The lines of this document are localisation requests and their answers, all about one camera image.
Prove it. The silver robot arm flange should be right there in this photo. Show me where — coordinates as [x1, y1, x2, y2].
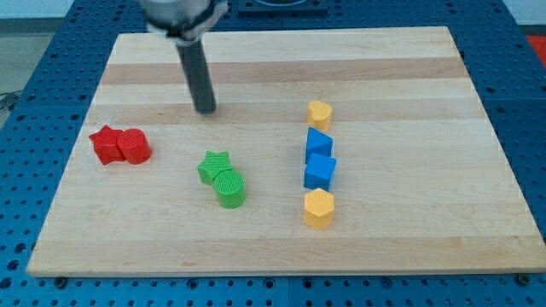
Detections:
[139, 0, 229, 46]

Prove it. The yellow heart block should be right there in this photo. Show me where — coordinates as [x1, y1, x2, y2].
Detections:
[307, 101, 333, 132]

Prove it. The blue triangle block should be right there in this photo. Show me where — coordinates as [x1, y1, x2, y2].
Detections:
[305, 127, 334, 162]

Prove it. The blue cube block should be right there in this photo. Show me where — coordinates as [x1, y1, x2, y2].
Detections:
[304, 153, 337, 191]

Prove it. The green cylinder block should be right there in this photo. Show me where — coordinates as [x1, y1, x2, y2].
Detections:
[213, 170, 246, 209]

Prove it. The green star block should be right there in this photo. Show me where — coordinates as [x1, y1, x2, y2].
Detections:
[197, 151, 232, 185]

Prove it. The yellow hexagon block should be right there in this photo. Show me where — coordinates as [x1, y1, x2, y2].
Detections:
[304, 188, 335, 229]

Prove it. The wooden board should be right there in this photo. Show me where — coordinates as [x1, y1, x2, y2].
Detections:
[27, 26, 545, 277]

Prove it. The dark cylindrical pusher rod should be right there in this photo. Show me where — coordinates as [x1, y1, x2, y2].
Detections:
[177, 40, 217, 114]

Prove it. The red cylinder block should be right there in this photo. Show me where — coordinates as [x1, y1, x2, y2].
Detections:
[117, 128, 152, 165]

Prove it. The red star block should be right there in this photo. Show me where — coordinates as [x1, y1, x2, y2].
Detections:
[89, 125, 125, 165]

